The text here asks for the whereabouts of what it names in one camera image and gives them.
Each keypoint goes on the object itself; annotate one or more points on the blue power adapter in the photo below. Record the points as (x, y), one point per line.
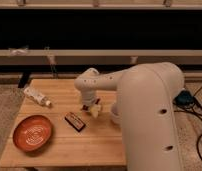
(184, 98)

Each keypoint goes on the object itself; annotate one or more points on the dark snack bar package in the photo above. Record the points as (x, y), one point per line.
(75, 121)

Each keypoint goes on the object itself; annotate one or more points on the white paper cup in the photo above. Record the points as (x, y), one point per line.
(114, 114)

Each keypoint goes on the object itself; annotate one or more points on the white plastic bottle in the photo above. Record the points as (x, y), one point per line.
(37, 96)

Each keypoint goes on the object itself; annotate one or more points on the wooden table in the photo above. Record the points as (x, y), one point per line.
(98, 144)

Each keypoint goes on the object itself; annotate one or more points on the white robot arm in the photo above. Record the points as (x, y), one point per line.
(144, 104)

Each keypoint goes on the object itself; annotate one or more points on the orange round plate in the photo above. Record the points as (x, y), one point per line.
(32, 133)

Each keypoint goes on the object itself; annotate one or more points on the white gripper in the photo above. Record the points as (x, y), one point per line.
(88, 97)

